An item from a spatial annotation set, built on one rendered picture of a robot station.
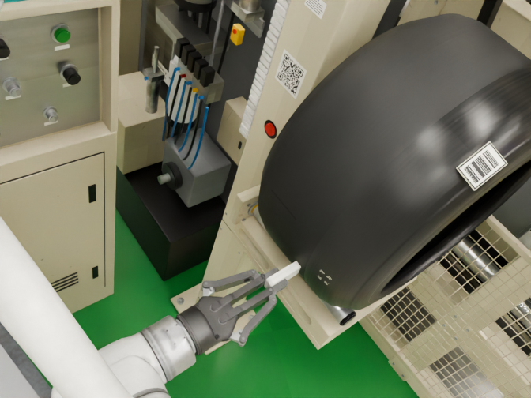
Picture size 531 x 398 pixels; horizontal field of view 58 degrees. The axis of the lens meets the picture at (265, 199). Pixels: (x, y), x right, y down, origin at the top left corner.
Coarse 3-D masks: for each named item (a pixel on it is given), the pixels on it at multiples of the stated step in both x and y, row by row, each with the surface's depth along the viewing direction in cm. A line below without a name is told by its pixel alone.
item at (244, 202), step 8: (248, 192) 113; (256, 192) 114; (240, 200) 111; (248, 200) 112; (256, 200) 114; (232, 208) 116; (240, 208) 113; (248, 208) 115; (232, 216) 117; (240, 216) 116; (248, 216) 119
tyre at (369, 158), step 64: (384, 64) 72; (448, 64) 71; (512, 64) 73; (320, 128) 74; (384, 128) 70; (448, 128) 67; (512, 128) 67; (320, 192) 75; (384, 192) 69; (448, 192) 67; (512, 192) 101; (320, 256) 79; (384, 256) 72
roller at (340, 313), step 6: (252, 210) 116; (258, 216) 115; (264, 228) 115; (306, 282) 109; (330, 306) 105; (336, 306) 104; (330, 312) 105; (336, 312) 104; (342, 312) 103; (348, 312) 103; (354, 312) 104; (336, 318) 104; (342, 318) 103; (348, 318) 103; (342, 324) 104
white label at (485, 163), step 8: (488, 144) 66; (480, 152) 66; (488, 152) 66; (496, 152) 66; (472, 160) 66; (480, 160) 66; (488, 160) 66; (496, 160) 66; (504, 160) 66; (456, 168) 66; (464, 168) 66; (472, 168) 66; (480, 168) 66; (488, 168) 66; (496, 168) 66; (464, 176) 66; (472, 176) 66; (480, 176) 66; (488, 176) 66; (472, 184) 66; (480, 184) 66
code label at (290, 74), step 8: (288, 56) 98; (280, 64) 101; (288, 64) 99; (296, 64) 97; (280, 72) 102; (288, 72) 100; (296, 72) 98; (304, 72) 96; (280, 80) 103; (288, 80) 101; (296, 80) 99; (288, 88) 102; (296, 88) 100; (296, 96) 101
